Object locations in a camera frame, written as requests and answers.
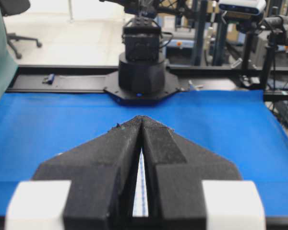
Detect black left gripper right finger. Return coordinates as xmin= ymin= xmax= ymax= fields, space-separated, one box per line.
xmin=140 ymin=115 xmax=266 ymax=230

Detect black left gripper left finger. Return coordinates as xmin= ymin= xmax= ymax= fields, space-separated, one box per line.
xmin=4 ymin=115 xmax=143 ymax=230

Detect blue white striped towel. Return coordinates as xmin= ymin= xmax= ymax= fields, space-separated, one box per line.
xmin=132 ymin=151 xmax=149 ymax=217

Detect blue table mat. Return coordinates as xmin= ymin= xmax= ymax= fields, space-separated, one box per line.
xmin=0 ymin=91 xmax=288 ymax=216

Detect small blue black clip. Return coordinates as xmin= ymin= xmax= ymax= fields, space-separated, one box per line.
xmin=42 ymin=74 xmax=55 ymax=85

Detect black office chair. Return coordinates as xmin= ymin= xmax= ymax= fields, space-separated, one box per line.
xmin=0 ymin=0 xmax=43 ymax=59

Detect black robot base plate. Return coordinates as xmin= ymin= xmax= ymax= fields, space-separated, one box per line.
xmin=104 ymin=71 xmax=180 ymax=105

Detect black table frame rail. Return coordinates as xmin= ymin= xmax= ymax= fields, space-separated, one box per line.
xmin=5 ymin=64 xmax=288 ymax=101

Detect black camera stand pole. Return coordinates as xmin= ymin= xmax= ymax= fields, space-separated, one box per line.
xmin=260 ymin=15 xmax=288 ymax=90

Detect white depth camera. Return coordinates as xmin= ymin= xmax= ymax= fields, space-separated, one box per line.
xmin=218 ymin=0 xmax=266 ymax=15

